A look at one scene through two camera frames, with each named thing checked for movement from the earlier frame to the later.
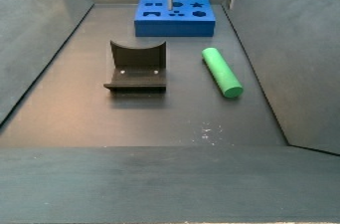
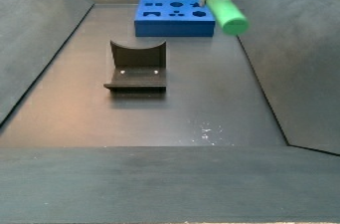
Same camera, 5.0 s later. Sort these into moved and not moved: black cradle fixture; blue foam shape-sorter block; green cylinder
Moved: green cylinder
Not moved: blue foam shape-sorter block; black cradle fixture
